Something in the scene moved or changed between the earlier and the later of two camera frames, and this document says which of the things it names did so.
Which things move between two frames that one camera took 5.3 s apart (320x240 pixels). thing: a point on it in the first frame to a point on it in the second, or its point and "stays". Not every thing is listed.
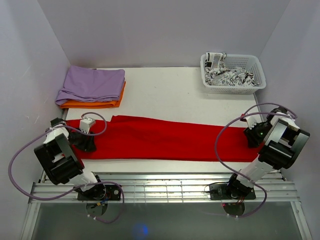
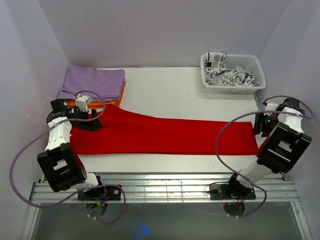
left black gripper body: [79, 139] to [79, 115]
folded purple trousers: [86, 84] stays
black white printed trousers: [217, 74] stays
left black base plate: [101, 192] stays
